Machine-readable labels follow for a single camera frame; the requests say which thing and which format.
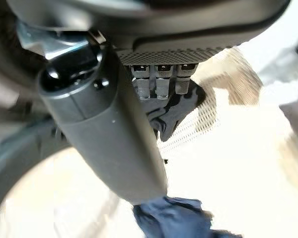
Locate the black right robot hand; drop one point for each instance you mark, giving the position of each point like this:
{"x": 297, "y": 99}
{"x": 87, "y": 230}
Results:
{"x": 109, "y": 119}

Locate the black garment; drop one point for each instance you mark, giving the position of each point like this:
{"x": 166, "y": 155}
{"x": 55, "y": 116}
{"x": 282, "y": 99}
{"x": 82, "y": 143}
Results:
{"x": 173, "y": 109}

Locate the blue garment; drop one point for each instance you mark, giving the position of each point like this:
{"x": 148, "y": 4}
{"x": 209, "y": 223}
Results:
{"x": 176, "y": 218}

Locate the dark grey washing machine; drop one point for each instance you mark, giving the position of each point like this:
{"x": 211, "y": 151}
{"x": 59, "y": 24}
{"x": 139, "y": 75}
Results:
{"x": 10, "y": 99}

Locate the white slatted laundry basket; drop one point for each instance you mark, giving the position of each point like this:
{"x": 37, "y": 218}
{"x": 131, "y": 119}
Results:
{"x": 226, "y": 153}

